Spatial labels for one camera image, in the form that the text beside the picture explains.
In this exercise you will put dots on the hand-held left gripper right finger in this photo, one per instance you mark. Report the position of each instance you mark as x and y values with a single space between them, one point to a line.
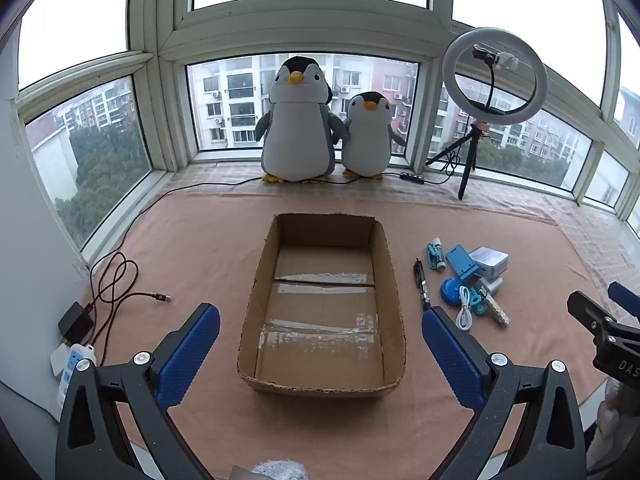
450 360

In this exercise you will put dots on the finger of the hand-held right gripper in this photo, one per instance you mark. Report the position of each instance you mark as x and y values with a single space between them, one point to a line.
590 310
626 300

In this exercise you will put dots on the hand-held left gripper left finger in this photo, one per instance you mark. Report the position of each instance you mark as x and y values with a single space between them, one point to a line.
190 355

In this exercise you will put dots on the teal plastic clip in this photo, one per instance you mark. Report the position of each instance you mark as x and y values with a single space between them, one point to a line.
430 255
479 307

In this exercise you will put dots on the patterned cream tube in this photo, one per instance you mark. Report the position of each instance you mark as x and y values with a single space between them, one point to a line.
497 312

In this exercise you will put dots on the blue round tape measure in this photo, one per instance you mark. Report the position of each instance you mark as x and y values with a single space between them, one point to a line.
451 291

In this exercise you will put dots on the black pen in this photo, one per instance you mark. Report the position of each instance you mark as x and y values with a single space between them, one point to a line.
421 285

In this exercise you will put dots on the white plug charger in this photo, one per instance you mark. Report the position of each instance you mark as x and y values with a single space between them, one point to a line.
492 286

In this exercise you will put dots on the blue folding phone stand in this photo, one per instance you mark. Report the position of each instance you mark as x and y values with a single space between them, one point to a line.
461 262

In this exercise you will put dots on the green lip balm tube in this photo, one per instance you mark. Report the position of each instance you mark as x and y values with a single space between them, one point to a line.
439 257

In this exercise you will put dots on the white labelled plastic case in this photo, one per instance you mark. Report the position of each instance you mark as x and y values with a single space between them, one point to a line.
487 260

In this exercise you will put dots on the cardboard box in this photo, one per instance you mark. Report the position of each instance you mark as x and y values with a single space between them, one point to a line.
320 310

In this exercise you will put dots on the person's right hand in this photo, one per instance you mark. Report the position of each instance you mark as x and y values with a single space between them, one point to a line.
622 420

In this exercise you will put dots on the person's left hand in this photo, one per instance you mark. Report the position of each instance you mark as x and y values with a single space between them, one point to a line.
277 471

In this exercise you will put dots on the black power adapter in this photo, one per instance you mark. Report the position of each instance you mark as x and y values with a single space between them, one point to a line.
75 320

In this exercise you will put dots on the white power strip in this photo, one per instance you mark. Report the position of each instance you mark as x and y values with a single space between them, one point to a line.
67 365

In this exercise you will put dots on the black tripod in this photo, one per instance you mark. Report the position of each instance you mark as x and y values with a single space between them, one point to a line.
468 167

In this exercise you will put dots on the small penguin plush toy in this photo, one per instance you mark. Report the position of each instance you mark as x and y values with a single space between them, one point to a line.
367 140

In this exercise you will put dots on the large penguin plush toy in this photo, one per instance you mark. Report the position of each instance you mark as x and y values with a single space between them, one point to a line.
300 130

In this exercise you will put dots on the black gooseneck phone clamp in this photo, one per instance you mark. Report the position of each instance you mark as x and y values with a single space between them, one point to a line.
482 52

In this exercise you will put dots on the white window frame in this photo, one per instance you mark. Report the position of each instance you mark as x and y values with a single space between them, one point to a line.
165 35

